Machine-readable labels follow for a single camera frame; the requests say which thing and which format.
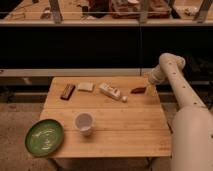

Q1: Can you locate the red pepper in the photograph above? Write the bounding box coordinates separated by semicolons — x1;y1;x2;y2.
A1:
131;87;146;94

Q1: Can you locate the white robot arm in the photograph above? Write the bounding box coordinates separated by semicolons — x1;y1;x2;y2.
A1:
148;53;213;171

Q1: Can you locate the white ceramic cup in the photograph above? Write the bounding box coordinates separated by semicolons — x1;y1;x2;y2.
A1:
74;113;94;136

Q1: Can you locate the white bottle lying down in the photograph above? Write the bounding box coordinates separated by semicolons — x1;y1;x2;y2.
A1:
99;83;127;103

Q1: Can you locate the wooden folding table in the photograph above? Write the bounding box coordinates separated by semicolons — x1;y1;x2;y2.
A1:
40;77;171;159

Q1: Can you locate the beige sponge block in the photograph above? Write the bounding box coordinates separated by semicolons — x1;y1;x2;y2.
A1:
77;82;94;92

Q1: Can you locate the dark brown rectangular bar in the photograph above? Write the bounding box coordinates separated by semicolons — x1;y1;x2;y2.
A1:
60;84;75;100

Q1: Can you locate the green plate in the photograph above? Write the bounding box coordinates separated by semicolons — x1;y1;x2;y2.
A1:
25;119;64;157

